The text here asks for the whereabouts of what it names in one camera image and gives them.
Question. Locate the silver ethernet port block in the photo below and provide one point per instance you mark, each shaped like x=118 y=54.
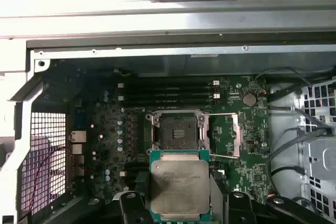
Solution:
x=78 y=136

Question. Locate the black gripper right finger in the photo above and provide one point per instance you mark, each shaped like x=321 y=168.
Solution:
x=240 y=208

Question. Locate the silver green CPU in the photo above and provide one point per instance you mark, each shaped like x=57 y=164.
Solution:
x=178 y=182

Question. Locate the CPU socket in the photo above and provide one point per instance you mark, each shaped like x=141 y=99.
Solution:
x=178 y=129

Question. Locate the round coin cell battery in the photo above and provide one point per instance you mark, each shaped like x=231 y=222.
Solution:
x=249 y=99

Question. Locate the silver USB port block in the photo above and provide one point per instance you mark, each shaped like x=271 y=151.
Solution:
x=77 y=149

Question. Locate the silver board screw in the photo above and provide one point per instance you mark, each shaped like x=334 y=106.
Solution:
x=264 y=144
x=239 y=85

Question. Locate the green motherboard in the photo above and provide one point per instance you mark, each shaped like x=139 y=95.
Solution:
x=254 y=127

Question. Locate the black grey PC case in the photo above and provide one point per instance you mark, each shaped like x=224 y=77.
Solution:
x=157 y=51

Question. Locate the black square chip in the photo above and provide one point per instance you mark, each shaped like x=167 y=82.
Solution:
x=257 y=177

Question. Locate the metal disk bay cage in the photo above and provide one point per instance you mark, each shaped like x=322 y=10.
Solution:
x=319 y=153

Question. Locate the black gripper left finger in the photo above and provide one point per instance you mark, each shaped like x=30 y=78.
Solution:
x=131 y=208

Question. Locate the black RAM slot white clips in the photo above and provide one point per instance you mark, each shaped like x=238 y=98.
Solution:
x=168 y=85
x=168 y=96

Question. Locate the metal socket cover frame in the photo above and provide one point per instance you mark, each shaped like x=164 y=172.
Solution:
x=237 y=140

